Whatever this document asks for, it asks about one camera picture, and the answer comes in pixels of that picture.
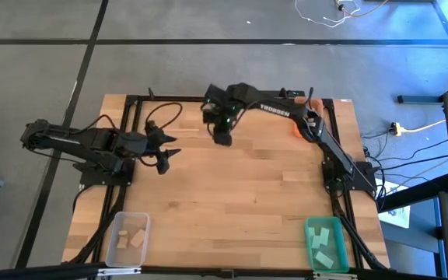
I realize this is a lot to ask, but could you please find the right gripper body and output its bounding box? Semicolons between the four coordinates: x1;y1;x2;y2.
201;82;255;148

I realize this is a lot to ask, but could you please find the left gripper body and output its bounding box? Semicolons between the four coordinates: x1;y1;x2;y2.
130;121;170;175

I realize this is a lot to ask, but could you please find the orange plastic bin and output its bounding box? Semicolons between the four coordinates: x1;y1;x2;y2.
292;96;325;140

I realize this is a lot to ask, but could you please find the clear plastic bin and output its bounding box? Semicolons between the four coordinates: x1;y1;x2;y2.
104;211;152;268

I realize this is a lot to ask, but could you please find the black gantry crossbar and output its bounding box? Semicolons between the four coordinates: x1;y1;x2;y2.
0;262;448;280

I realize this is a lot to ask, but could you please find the green plastic bin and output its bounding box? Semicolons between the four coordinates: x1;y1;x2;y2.
303;215;351;273

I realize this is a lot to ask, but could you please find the black stand foot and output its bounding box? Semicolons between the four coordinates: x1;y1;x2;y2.
397;75;448;105

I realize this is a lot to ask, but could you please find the white paper sheet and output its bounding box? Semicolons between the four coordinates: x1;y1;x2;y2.
377;180;411;229

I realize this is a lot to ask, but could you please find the black floor bar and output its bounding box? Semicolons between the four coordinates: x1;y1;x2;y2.
377;173;448;213

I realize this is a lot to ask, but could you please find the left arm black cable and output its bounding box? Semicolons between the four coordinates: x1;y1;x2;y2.
68;101;184;168

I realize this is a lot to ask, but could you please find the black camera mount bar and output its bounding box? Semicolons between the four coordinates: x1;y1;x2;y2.
262;88;306;99

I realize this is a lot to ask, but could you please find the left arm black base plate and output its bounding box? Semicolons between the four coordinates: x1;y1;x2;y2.
72;155;135;187

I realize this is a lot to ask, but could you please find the silver corner bracket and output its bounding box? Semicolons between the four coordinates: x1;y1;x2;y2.
312;271;359;280
97;267;142;277

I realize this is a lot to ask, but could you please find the white floor cable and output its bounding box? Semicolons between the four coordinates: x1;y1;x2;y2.
294;0;362;29

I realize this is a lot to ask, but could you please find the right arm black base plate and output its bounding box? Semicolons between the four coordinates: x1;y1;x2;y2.
322;159;377;192

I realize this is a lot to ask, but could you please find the yellow floor cable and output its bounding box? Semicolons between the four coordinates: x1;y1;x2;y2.
401;118;447;134

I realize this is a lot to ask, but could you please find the black floor cable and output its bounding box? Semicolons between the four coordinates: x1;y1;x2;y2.
377;138;448;163
383;153;448;171

